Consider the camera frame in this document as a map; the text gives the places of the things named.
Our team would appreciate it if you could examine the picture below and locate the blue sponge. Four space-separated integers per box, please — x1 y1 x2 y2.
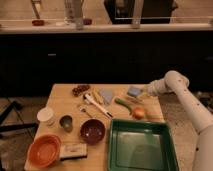
127 86 143 98

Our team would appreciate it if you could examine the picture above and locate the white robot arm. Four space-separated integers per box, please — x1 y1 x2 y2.
137 70 213 171

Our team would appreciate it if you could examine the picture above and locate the purple bowl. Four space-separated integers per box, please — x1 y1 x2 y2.
80 119 105 145

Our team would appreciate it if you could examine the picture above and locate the orange bowl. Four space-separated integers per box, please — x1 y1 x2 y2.
27 135 61 168

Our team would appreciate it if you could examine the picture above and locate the red apple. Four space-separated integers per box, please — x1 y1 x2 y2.
132 107 145 120

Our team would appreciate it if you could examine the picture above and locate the green chili pepper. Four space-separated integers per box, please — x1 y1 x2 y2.
114 98 132 115

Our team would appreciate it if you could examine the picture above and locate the grey cloth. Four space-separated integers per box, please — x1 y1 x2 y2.
99 89 114 105

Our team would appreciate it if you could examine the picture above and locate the yellow corn cob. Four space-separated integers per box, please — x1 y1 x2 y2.
92 91 103 104

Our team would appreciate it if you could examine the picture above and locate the green plastic tray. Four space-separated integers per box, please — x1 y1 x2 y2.
108 119 179 171

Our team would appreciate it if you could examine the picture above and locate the metal peeler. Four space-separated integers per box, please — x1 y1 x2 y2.
78 105 93 118

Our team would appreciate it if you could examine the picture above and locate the brown grapes bunch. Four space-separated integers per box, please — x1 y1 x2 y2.
72 84 90 97

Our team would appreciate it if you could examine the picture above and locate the metal cup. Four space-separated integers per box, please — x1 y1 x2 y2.
59 115 73 132

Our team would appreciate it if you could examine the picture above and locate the white plastic cup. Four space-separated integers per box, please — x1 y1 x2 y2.
37 107 55 126

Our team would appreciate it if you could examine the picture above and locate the black tripod stand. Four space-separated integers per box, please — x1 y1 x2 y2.
0 101 38 138

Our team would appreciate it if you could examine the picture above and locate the red dish on counter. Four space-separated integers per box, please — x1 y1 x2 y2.
32 20 45 26

